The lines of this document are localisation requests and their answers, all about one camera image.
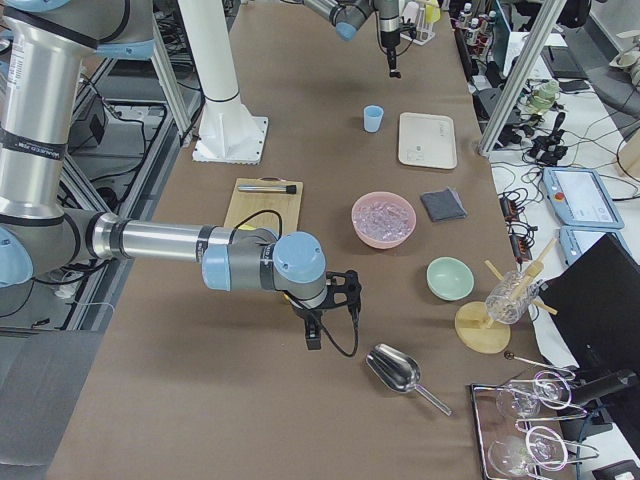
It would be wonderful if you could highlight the clear ice cubes pile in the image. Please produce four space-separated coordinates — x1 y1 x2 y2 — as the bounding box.
353 199 412 242

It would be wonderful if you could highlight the clear textured glass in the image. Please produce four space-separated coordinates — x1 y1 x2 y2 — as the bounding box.
485 271 541 325

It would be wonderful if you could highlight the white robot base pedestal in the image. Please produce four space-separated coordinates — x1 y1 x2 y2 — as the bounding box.
179 0 268 165

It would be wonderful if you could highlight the cream rabbit serving tray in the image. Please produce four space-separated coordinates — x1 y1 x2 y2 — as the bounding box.
398 112 457 170

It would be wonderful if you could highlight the long bar spoon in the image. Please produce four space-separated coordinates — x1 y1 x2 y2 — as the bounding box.
503 351 576 375

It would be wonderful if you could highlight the metal ice scoop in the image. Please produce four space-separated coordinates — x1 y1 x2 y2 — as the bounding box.
366 343 452 416

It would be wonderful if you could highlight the pink bowl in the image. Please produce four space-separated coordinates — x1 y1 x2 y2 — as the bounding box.
351 191 417 249

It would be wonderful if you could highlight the yellow green plastic cup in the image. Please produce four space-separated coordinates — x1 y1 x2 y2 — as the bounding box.
424 0 441 24

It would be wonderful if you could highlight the wooden cutting board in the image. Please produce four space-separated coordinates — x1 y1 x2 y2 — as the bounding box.
224 177 304 234

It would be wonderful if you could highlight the white wire cup rack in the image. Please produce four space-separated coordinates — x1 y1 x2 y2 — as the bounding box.
401 4 435 46

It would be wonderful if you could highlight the wooden glass drying stand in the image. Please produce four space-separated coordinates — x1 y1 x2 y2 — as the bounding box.
455 238 558 354

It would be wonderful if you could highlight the light blue plastic cup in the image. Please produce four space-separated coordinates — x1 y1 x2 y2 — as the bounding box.
363 105 384 133

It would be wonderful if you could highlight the grey folded cloth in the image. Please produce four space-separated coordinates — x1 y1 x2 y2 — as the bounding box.
420 187 467 222

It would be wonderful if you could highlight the black monitor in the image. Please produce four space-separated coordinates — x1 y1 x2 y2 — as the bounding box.
541 234 639 372

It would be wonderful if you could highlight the pink plastic cup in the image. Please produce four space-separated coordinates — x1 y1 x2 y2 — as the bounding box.
401 1 420 26

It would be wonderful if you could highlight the mint green bowl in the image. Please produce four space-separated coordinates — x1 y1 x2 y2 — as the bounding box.
426 257 475 301

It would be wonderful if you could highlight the blue teach pendant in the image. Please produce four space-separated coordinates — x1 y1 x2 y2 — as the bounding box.
559 225 629 266
542 167 625 230

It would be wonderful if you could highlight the metal wine glass rack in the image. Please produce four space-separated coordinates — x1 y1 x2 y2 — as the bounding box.
469 369 600 479

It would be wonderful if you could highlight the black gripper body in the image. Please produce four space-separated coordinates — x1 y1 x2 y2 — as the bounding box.
380 30 399 64
292 303 323 350

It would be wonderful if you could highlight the aluminium frame post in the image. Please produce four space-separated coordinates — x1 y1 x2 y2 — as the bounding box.
477 0 566 158

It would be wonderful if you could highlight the wine glass lower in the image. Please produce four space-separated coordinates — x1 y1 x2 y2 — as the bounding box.
488 435 536 478

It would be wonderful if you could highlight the wine glass upper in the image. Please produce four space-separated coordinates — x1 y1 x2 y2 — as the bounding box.
496 381 541 419

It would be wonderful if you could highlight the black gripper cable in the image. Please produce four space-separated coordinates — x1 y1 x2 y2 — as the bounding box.
299 269 362 358

